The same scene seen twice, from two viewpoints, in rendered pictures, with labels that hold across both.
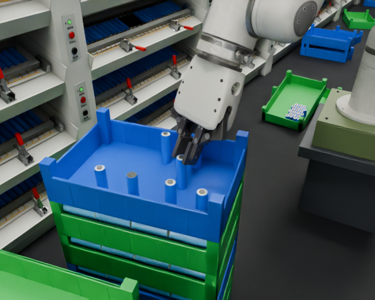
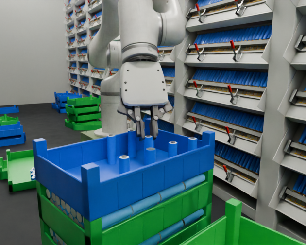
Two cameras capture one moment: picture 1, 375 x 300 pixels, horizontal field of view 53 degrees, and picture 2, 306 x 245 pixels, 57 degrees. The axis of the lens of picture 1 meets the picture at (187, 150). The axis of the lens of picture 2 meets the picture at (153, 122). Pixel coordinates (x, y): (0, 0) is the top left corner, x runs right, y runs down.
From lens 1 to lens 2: 60 cm
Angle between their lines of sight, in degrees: 60
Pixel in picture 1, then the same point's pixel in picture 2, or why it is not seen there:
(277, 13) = (179, 24)
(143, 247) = (172, 213)
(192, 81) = (135, 78)
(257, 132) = (17, 201)
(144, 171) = (113, 171)
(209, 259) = (209, 188)
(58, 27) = not seen: outside the picture
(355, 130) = not seen: hidden behind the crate
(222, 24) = (147, 35)
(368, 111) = (120, 130)
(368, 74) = (112, 108)
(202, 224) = (206, 156)
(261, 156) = not seen: hidden behind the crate
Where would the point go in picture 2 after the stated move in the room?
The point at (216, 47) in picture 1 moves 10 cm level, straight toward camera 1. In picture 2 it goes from (151, 49) to (193, 48)
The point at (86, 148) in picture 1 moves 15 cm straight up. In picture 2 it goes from (53, 176) to (46, 89)
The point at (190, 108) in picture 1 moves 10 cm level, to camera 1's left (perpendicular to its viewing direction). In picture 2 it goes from (143, 96) to (115, 102)
